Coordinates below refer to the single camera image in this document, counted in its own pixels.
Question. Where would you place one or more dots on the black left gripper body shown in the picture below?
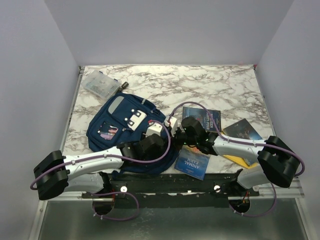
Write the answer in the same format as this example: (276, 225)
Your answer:
(157, 153)

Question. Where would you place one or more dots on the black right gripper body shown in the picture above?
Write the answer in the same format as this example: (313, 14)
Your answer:
(180, 138)

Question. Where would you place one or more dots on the navy blue student backpack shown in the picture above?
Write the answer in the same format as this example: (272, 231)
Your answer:
(116, 113)

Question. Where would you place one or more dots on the purple highlighter marker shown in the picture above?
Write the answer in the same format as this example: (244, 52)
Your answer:
(107, 135)

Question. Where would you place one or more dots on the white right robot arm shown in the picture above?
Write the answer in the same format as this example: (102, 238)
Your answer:
(277, 163)

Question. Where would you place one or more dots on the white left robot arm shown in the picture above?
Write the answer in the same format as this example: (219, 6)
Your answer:
(128, 152)

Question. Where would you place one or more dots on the Animal Farm book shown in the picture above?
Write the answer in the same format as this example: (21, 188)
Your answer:
(192, 162)

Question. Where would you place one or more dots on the Nineteen Eighty-Four book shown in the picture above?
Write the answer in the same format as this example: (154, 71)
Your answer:
(203, 117)

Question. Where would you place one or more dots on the blue picture book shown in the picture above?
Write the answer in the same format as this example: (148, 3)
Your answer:
(242, 130)

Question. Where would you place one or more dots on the yellow notebook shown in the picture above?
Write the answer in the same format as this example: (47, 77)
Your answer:
(241, 161)

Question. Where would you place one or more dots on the black metal flashlight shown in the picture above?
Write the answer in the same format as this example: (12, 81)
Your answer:
(124, 85)

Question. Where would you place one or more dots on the clear plastic organiser box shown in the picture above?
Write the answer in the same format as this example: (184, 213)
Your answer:
(100, 84)

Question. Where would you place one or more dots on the black mounting base plate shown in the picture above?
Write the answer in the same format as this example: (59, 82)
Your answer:
(166, 183)

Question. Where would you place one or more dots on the aluminium extrusion rail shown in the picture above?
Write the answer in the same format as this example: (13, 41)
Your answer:
(297, 191)

